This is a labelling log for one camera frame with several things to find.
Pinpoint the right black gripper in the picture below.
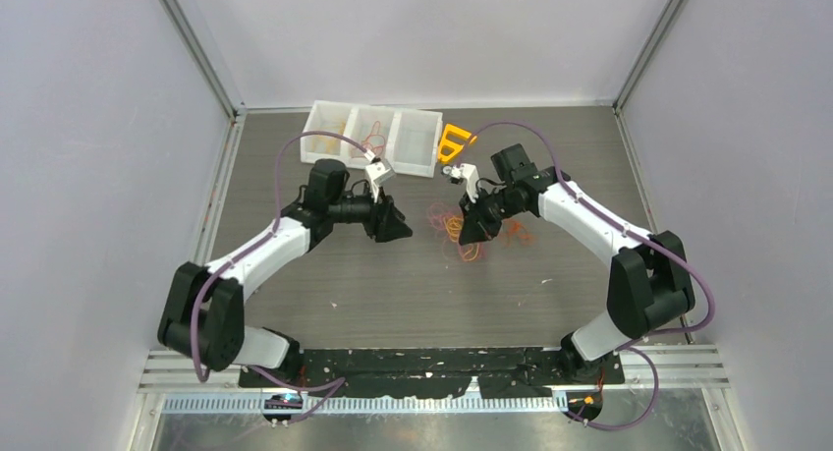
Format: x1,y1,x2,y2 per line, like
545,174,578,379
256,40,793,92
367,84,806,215
459,185,526,246

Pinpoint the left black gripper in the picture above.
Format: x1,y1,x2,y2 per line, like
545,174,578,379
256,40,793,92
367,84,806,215
329,181,412,243

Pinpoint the orange red cable pile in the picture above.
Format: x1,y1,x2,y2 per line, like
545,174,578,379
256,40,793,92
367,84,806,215
425,201,538,263

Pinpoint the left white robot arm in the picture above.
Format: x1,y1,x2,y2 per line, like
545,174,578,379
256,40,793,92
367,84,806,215
157,158,413,386

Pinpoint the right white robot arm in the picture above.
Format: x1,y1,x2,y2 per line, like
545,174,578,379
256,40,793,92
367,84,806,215
443,144,695,383

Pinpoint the white three-compartment bin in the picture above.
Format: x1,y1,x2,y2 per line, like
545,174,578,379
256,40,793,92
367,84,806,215
300,100,443,178

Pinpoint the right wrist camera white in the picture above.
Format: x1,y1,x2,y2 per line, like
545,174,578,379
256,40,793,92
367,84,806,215
449,163,479,202

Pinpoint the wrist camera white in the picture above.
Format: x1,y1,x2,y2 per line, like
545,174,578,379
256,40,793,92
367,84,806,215
449,163,479,202
363,150,396,202

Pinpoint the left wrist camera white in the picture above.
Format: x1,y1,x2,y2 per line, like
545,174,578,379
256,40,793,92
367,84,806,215
363,150,396,202

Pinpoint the yellow triangular plastic frame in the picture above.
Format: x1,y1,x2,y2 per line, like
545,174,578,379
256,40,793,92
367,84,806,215
437,124,477,165

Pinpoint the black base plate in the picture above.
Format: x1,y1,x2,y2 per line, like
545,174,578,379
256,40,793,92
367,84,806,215
266,347,625,399

